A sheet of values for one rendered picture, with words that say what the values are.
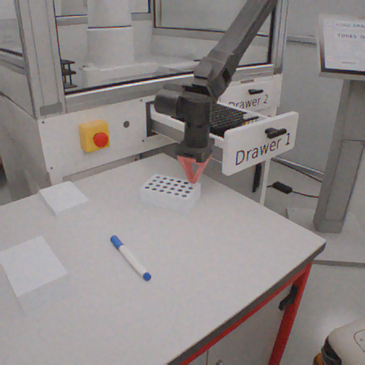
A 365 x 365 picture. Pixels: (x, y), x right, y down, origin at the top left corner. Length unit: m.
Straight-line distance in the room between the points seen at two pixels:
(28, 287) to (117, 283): 0.15
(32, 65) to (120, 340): 0.63
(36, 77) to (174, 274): 0.55
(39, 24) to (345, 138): 1.46
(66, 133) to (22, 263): 0.42
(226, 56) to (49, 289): 0.57
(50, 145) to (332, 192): 1.49
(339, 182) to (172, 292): 1.45
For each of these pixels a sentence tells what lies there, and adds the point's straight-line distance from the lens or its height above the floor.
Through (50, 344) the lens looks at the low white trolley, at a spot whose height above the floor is 0.76.
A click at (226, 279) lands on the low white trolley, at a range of 0.60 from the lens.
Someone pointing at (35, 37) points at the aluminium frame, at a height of 1.14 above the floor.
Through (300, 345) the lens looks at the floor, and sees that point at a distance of 1.50.
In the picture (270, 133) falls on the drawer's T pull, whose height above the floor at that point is 0.91.
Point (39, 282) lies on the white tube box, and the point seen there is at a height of 0.81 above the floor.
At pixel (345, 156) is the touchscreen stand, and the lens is 1.84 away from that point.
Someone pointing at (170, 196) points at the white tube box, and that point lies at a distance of 0.75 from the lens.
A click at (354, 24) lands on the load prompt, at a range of 1.74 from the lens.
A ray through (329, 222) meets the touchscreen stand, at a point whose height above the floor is 0.11.
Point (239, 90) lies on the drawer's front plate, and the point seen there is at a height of 0.91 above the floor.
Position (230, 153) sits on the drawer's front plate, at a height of 0.88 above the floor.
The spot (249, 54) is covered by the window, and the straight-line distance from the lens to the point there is 1.32.
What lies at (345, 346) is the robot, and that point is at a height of 0.27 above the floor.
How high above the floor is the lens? 1.19
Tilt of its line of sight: 29 degrees down
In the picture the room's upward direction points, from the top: straight up
